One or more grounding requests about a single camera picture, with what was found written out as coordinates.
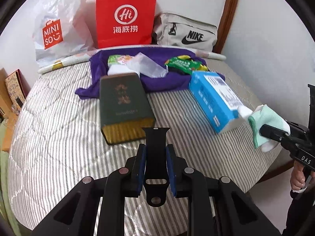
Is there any mint white sock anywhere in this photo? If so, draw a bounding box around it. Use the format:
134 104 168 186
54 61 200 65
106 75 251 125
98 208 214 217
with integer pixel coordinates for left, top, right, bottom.
239 104 291 153

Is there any red paper bag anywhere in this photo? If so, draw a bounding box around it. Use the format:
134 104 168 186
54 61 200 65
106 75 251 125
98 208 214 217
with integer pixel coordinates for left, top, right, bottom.
95 0 158 49

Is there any grey sports bag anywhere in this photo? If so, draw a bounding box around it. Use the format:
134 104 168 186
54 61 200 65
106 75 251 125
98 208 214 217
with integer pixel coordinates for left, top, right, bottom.
152 12 219 54

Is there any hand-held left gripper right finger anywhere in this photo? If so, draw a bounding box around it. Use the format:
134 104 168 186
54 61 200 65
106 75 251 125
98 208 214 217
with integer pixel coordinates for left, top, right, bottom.
165 144 283 236

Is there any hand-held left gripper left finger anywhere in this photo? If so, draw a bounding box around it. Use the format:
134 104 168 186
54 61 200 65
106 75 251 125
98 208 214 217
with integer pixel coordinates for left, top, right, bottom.
32 143 148 236

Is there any brown patterned book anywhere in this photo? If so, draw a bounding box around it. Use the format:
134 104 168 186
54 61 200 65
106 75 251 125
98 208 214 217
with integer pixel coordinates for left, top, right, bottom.
5 69 27 111

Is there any black watch strap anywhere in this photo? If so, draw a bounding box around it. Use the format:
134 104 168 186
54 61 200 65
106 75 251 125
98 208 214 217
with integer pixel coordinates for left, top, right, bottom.
143 127 170 207

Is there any dark green tin box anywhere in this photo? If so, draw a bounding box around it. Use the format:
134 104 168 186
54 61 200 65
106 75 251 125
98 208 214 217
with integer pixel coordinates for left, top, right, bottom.
99 73 156 145

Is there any white sponge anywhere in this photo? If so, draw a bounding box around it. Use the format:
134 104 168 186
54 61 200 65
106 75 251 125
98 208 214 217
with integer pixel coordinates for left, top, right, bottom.
107 64 138 77

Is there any green tissue packet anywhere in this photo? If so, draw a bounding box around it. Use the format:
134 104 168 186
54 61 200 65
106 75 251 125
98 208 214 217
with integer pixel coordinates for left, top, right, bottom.
107 55 134 67

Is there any clear plastic bag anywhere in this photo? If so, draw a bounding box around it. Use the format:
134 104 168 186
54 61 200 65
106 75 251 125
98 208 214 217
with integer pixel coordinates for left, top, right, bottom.
127 52 170 78

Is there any green snack packet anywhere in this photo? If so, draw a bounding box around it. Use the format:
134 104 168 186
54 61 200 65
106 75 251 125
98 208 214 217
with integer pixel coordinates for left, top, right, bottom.
164 56 200 75

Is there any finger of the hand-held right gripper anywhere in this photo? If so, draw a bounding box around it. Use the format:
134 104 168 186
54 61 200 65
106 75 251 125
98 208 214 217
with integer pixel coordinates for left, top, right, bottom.
260 124 291 143
287 122 308 137

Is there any white plastic shopping bag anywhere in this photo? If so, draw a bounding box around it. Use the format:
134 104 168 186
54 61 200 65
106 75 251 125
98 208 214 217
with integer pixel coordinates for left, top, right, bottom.
33 0 95 68

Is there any wooden nightstand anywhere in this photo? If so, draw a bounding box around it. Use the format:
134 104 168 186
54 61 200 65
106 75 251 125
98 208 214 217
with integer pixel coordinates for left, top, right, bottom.
0 67 20 128

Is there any blue tissue pack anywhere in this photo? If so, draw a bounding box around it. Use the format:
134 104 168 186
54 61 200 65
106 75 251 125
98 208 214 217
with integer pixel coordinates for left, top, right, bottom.
188 71 248 135

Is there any brown wooden door frame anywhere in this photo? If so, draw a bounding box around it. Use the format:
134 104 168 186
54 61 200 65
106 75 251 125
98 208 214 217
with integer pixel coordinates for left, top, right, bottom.
213 0 243 54

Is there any striped quilted mattress pad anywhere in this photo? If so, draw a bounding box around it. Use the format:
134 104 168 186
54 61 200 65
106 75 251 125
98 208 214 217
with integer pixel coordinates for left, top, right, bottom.
7 59 283 236

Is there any person's right forearm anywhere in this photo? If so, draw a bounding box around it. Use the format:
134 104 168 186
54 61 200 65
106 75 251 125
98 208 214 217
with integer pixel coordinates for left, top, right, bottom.
283 190 315 236

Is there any purple towel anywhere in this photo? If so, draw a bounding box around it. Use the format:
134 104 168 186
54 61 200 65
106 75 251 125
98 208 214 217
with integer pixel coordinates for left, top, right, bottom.
75 45 208 97

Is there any person's right hand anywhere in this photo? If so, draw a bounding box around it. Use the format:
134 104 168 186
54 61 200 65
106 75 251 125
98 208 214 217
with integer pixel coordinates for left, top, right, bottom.
290 168 311 193

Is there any colourful bedding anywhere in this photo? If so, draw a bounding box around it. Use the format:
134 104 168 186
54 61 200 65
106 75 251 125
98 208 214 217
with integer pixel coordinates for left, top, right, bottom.
0 120 16 236

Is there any rolled paper poster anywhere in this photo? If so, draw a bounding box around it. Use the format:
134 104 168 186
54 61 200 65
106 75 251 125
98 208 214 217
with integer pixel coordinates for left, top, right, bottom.
37 46 227 74

